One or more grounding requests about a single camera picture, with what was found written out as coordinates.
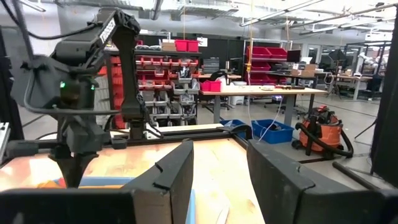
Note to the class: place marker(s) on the white plastic bin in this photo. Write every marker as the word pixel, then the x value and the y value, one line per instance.
pixel 237 93

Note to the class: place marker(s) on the parts rack with bins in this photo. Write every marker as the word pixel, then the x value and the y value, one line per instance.
pixel 161 77

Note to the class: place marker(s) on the small cardboard box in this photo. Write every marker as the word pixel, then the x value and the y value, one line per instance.
pixel 168 46

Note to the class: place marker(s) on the orange shop vacuum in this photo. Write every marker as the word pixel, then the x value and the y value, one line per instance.
pixel 326 133

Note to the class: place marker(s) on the wooden top desk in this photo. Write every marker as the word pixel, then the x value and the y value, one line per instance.
pixel 248 91

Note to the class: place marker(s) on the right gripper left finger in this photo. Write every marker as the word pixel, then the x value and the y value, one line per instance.
pixel 174 177

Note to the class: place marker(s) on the blue plastic tray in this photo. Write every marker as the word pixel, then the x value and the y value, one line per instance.
pixel 105 181

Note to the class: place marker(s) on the black panel board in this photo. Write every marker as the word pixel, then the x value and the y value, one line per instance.
pixel 9 93

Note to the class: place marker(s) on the black computer monitor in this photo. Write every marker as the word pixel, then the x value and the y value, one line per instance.
pixel 293 56

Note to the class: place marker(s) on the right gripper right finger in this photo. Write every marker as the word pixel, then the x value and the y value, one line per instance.
pixel 276 189

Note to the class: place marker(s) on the shelf of red bins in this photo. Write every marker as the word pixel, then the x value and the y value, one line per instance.
pixel 258 53

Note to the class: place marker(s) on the black vacuum tube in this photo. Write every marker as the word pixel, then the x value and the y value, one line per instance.
pixel 354 175

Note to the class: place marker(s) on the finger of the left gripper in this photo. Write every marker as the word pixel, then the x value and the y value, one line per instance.
pixel 81 165
pixel 66 168

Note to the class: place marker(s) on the black fabric partition screen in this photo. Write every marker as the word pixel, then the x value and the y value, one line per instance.
pixel 387 124

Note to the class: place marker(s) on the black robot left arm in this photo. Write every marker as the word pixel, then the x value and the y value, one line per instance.
pixel 127 77

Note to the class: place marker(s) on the blue floor bin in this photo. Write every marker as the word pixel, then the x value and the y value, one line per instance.
pixel 280 135
pixel 228 123

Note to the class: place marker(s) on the red bins on desk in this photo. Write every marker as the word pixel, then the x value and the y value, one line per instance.
pixel 211 86

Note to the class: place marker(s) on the red storage bin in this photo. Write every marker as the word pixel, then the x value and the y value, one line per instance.
pixel 193 46
pixel 181 45

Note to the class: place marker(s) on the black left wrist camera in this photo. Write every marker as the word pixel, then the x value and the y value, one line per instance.
pixel 76 93

